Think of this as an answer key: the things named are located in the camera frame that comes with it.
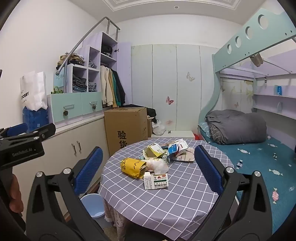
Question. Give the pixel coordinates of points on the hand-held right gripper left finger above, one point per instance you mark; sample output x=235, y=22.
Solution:
x=89, y=171

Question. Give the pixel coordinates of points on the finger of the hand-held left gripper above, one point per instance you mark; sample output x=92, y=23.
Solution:
x=45, y=131
x=16, y=129

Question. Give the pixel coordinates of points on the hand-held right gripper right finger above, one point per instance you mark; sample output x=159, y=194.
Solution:
x=208, y=169

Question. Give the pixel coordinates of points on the brown cardboard piece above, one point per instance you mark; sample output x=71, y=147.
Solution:
x=185, y=158

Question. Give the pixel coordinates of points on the blue plastic waste bin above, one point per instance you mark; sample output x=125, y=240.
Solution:
x=92, y=206

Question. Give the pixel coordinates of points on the blue white carton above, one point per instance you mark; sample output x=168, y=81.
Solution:
x=175, y=147

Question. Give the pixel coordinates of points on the yellow package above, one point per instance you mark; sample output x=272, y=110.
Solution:
x=131, y=166

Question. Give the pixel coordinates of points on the clear plastic bottle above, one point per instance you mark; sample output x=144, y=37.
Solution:
x=166, y=159

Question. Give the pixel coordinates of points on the white plastic bag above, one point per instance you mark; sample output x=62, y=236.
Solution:
x=159, y=128
x=157, y=165

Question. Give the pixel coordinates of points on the white medicine box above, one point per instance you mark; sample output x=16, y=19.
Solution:
x=156, y=182

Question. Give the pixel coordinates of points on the green yellow carton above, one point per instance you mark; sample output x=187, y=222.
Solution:
x=153, y=150

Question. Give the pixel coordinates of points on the person's left hand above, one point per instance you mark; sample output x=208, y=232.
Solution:
x=16, y=194

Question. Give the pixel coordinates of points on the beige low cabinet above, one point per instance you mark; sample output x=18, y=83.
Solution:
x=69, y=148

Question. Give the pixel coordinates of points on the red box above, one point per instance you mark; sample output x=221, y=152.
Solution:
x=197, y=136

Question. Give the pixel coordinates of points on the teal drawer unit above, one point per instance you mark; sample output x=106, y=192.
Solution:
x=74, y=104

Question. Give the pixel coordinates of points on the blue checked pillow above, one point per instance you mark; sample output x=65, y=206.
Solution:
x=204, y=128

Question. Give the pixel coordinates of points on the white paper bag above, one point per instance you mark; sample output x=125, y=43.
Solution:
x=32, y=90

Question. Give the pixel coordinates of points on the white low platform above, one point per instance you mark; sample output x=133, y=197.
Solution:
x=180, y=134

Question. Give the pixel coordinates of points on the grey checked tablecloth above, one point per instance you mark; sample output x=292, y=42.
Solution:
x=173, y=201

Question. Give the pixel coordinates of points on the light blue box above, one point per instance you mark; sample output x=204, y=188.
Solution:
x=59, y=80

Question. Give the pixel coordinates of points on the grey folded quilt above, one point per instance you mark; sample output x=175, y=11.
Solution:
x=240, y=125

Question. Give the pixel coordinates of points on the large folded jeans pile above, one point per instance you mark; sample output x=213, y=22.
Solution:
x=79, y=85

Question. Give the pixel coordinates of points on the blue candy print bed sheet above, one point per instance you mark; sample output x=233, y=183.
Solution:
x=266, y=162

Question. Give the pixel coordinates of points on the large cardboard box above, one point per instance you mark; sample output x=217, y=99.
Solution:
x=124, y=125

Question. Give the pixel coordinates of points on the beige quilted table skirt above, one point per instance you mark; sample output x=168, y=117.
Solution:
x=120, y=226

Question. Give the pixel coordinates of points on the grey metal handrail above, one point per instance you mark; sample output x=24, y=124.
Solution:
x=59, y=68

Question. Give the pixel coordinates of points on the small folded jeans pile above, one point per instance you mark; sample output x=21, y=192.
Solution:
x=92, y=87

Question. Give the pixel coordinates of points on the small cardboard box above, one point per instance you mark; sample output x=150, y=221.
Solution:
x=149, y=127

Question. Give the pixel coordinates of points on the cream hanging jacket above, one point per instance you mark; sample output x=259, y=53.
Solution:
x=106, y=88

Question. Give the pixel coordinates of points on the olive brown clothes pile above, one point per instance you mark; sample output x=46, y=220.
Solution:
x=71, y=60

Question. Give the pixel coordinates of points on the yellow hanging garment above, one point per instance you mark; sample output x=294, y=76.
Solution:
x=113, y=92

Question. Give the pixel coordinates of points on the pink butterfly sticker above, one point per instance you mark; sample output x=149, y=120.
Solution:
x=169, y=100

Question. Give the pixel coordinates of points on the black clothes pile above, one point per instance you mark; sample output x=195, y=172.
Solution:
x=151, y=113

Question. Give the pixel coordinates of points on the green hanging garment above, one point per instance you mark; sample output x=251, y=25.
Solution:
x=117, y=95

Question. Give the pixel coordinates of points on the grey folded clothes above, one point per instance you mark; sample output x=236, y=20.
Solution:
x=93, y=64

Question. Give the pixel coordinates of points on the black hanging coat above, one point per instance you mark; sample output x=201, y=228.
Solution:
x=121, y=90

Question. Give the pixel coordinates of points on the lilac bedside shelves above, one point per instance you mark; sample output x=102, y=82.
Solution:
x=268, y=98

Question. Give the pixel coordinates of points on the white butterfly sticker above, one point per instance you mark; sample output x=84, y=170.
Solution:
x=190, y=76

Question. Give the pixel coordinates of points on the pale green wardrobe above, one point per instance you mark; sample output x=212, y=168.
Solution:
x=161, y=81

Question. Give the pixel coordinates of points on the black folded garment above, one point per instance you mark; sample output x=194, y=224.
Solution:
x=107, y=50

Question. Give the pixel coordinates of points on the lilac cubby shelf unit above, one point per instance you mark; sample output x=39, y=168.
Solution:
x=97, y=39

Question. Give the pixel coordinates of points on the small blue box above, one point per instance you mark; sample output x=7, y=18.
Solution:
x=278, y=90

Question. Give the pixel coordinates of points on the beige fabric item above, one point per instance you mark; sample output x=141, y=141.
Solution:
x=256, y=59

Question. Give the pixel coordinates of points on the teal bunk bed frame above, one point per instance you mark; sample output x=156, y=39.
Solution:
x=242, y=46

